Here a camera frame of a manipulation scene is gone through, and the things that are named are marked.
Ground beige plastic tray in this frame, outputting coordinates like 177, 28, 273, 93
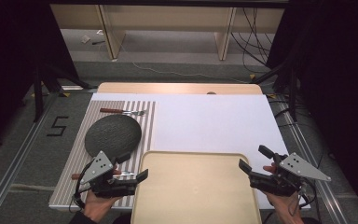
131, 150, 263, 224

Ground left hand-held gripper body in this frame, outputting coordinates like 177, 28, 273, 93
79, 150, 138, 200

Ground white table board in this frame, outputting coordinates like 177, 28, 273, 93
91, 92, 311, 211

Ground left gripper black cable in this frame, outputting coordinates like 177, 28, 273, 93
72, 161, 94, 209

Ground brown-handled fork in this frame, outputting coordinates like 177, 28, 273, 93
99, 107, 147, 117

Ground black metal stand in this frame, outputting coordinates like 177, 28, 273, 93
253, 59, 299, 122
32, 62, 99, 123

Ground aluminium floor rail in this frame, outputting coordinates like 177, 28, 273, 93
0, 91, 60, 224
273, 92, 351, 224

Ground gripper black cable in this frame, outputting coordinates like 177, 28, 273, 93
72, 161, 94, 209
297, 176, 320, 209

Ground black curtain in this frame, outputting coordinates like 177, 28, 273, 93
0, 0, 82, 153
265, 0, 358, 216

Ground black cable bundle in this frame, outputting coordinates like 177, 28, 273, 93
230, 7, 276, 74

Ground wooden table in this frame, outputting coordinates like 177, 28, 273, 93
96, 81, 264, 96

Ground striped placemat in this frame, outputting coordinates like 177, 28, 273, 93
48, 100, 158, 210

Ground light wooden desk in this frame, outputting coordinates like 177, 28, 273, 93
49, 4, 285, 62

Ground black floor cable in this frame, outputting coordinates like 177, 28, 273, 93
273, 99, 299, 129

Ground brown-handled table knife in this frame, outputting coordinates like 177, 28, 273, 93
71, 170, 136, 181

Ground person's left hand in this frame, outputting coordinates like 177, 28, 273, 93
83, 167, 123, 224

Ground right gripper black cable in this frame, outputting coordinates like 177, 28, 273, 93
297, 176, 320, 209

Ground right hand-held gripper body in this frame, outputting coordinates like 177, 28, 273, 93
249, 152, 332, 198

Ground person's right hand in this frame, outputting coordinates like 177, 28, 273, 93
262, 163, 303, 218

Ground black round plate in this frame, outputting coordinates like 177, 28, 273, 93
84, 114, 143, 158

